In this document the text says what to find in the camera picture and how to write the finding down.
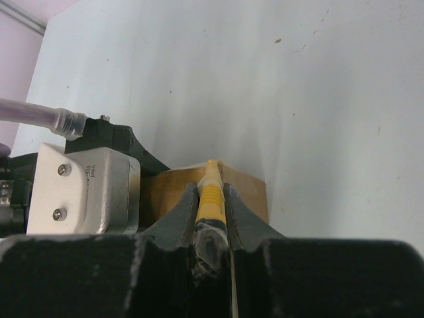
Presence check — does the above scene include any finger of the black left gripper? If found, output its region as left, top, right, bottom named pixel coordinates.
left=129, top=128, right=170, bottom=176

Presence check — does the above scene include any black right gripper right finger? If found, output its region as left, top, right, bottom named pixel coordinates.
left=224, top=184, right=423, bottom=317

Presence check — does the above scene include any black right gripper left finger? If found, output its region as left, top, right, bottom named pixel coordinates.
left=1, top=184, right=199, bottom=317

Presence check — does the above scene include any brown cardboard express box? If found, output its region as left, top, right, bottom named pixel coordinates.
left=139, top=160, right=269, bottom=228

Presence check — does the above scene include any yellow utility knife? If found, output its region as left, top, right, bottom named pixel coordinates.
left=191, top=160, right=229, bottom=282

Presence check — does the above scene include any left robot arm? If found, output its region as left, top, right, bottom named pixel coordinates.
left=1, top=125, right=167, bottom=237

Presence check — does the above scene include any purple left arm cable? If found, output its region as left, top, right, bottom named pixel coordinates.
left=0, top=97, right=89, bottom=142

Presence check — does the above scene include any left aluminium frame post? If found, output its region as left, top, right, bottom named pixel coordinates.
left=1, top=0, right=47, bottom=36

